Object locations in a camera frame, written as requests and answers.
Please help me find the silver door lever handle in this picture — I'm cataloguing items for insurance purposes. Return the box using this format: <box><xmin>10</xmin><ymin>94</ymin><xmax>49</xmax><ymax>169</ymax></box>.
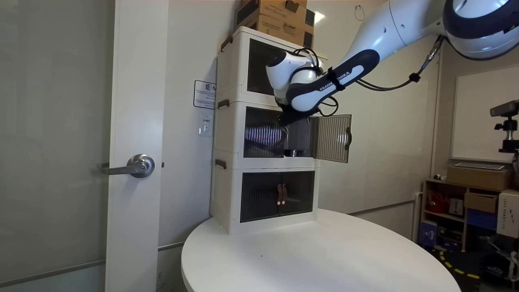
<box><xmin>99</xmin><ymin>154</ymin><xmax>156</xmax><ymax>178</ymax></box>

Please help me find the stack of cardboard boxes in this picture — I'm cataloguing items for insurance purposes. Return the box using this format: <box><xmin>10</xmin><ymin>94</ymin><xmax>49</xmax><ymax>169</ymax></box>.
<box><xmin>235</xmin><ymin>0</ymin><xmax>315</xmax><ymax>49</ymax></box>

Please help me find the blue bin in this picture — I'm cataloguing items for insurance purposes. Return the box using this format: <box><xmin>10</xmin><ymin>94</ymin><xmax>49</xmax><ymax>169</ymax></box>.
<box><xmin>466</xmin><ymin>208</ymin><xmax>498</xmax><ymax>231</ymax></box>

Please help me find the white stacked storage cabinet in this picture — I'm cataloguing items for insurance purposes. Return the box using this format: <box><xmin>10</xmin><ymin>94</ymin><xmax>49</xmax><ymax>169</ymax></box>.
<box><xmin>210</xmin><ymin>26</ymin><xmax>352</xmax><ymax>236</ymax></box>

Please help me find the small cardboard box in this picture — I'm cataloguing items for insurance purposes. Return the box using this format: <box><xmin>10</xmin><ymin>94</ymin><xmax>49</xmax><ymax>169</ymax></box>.
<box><xmin>464</xmin><ymin>192</ymin><xmax>499</xmax><ymax>214</ymax></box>

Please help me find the open ribbed cabinet door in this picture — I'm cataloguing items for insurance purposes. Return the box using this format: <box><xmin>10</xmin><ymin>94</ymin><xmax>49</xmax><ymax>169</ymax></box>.
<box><xmin>314</xmin><ymin>114</ymin><xmax>352</xmax><ymax>163</ymax></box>

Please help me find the camera on mount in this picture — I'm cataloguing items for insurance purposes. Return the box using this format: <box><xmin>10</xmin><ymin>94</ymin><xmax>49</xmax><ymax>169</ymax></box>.
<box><xmin>489</xmin><ymin>100</ymin><xmax>519</xmax><ymax>154</ymax></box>

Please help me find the white room door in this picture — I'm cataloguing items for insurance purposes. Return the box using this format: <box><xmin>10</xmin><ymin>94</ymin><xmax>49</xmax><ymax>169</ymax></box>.
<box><xmin>105</xmin><ymin>0</ymin><xmax>169</xmax><ymax>292</ymax></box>

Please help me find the tall white box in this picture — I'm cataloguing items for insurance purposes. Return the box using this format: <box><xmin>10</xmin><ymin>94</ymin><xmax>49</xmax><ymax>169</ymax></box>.
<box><xmin>496</xmin><ymin>190</ymin><xmax>519</xmax><ymax>239</ymax></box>

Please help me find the white wall switch plate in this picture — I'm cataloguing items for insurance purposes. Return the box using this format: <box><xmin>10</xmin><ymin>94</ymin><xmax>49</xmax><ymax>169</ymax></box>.
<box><xmin>198</xmin><ymin>115</ymin><xmax>214</xmax><ymax>137</ymax></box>

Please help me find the white wall sign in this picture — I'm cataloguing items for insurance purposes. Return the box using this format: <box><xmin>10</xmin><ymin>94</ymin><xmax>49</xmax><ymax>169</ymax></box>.
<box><xmin>193</xmin><ymin>79</ymin><xmax>217</xmax><ymax>110</ymax></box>

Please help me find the grey keyboard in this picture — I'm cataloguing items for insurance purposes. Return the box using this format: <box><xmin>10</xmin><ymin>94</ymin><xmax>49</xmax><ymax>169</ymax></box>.
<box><xmin>454</xmin><ymin>162</ymin><xmax>506</xmax><ymax>170</ymax></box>

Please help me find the wooden shelf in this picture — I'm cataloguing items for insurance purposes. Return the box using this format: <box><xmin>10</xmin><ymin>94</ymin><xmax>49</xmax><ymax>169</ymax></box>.
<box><xmin>419</xmin><ymin>178</ymin><xmax>519</xmax><ymax>253</ymax></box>

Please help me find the dark translucent cabinet door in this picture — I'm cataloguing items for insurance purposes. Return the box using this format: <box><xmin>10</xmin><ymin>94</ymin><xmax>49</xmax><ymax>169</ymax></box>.
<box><xmin>281</xmin><ymin>171</ymin><xmax>315</xmax><ymax>216</ymax></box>
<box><xmin>247</xmin><ymin>38</ymin><xmax>289</xmax><ymax>97</ymax></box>
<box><xmin>240</xmin><ymin>172</ymin><xmax>280</xmax><ymax>223</ymax></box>

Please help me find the long cardboard box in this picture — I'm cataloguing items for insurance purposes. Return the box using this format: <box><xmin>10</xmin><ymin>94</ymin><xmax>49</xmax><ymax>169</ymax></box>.
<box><xmin>446</xmin><ymin>166</ymin><xmax>512</xmax><ymax>191</ymax></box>

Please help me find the whiteboard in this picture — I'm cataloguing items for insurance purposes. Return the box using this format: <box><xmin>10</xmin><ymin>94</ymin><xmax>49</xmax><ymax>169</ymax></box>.
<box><xmin>450</xmin><ymin>66</ymin><xmax>519</xmax><ymax>163</ymax></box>

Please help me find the ribbed translucent cabinet door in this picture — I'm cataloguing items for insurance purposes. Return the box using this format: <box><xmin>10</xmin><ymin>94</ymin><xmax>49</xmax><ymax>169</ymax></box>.
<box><xmin>244</xmin><ymin>107</ymin><xmax>287</xmax><ymax>158</ymax></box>

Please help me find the striped cloth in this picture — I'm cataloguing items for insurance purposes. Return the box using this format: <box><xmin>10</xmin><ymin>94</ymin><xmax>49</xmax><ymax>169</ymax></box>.
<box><xmin>245</xmin><ymin>125</ymin><xmax>287</xmax><ymax>151</ymax></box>

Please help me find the red bag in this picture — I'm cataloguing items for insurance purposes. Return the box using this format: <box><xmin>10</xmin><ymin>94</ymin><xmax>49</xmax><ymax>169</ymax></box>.
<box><xmin>425</xmin><ymin>191</ymin><xmax>450</xmax><ymax>215</ymax></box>

